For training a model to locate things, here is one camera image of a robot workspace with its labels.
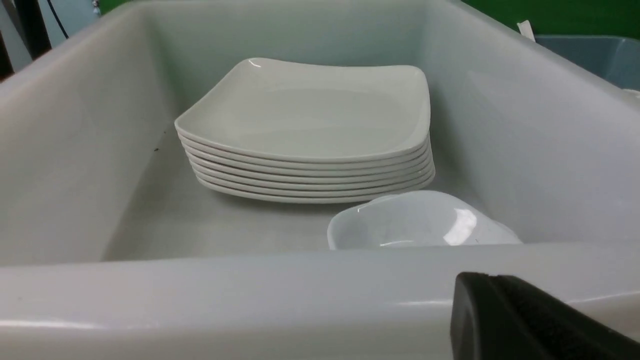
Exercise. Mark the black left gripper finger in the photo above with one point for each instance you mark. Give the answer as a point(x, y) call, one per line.
point(503, 317)

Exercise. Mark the top stacked white plate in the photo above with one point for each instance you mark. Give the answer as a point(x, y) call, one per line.
point(312, 113)

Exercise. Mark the stack of white plates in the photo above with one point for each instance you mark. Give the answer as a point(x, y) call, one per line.
point(315, 183)

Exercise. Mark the teal plastic bin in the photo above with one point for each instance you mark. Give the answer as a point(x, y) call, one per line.
point(612, 58)

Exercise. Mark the green backdrop cloth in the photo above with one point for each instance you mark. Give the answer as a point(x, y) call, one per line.
point(617, 18)

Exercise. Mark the large white plastic tub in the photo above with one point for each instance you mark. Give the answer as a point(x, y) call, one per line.
point(111, 249)

